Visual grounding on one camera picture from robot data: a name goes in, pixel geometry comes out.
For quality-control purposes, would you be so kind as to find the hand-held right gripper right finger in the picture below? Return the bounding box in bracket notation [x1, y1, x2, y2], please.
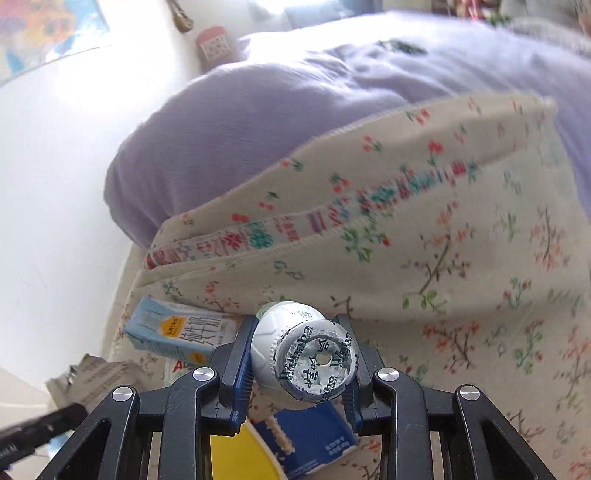
[335, 314, 558, 480]

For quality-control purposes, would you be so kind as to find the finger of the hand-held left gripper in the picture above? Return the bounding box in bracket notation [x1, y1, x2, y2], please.
[0, 401, 89, 463]

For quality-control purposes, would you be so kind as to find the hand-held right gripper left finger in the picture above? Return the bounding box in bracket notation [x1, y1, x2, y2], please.
[34, 315, 257, 480]

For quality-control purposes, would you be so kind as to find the small white foil-lidded drink bottle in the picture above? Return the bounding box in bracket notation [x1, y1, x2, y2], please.
[250, 301, 358, 411]

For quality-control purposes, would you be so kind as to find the blue and yellow carton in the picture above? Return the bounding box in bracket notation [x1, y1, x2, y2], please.
[209, 401, 360, 480]

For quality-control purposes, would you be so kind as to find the white carton with red print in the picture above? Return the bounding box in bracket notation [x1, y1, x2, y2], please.
[164, 356, 214, 386]

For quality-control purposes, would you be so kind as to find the light blue milk carton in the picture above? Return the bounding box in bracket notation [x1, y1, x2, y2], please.
[122, 296, 239, 365]

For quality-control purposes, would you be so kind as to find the floral cloth storage bag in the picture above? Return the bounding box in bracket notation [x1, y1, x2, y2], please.
[104, 90, 591, 480]

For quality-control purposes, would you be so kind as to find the lilac quilt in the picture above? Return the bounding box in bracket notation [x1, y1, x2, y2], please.
[104, 11, 591, 252]

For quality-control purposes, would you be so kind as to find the pink patterned box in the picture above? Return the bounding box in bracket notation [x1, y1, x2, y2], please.
[195, 27, 240, 71]

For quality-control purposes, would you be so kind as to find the brown hanging ornament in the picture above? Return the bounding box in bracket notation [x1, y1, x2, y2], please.
[168, 0, 194, 34]

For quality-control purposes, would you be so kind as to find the colourful wall poster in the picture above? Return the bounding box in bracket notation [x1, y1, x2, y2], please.
[0, 0, 114, 86]

